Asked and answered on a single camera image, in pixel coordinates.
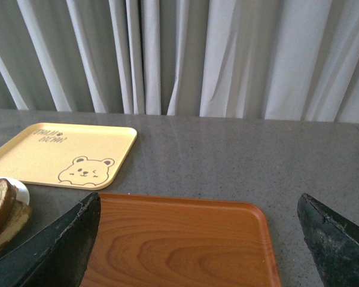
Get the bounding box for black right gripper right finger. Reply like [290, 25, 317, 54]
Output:
[297, 193, 359, 286]

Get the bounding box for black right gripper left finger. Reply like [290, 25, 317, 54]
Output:
[0, 192, 101, 286]

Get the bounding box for white round plate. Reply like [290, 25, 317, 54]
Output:
[0, 176, 30, 205]

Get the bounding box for brown wooden tray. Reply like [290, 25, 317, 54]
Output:
[81, 193, 281, 286]

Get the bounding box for yellow bear tray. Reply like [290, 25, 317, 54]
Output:
[0, 123, 137, 190]

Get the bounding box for grey pleated curtain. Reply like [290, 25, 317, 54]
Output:
[0, 1, 359, 123]

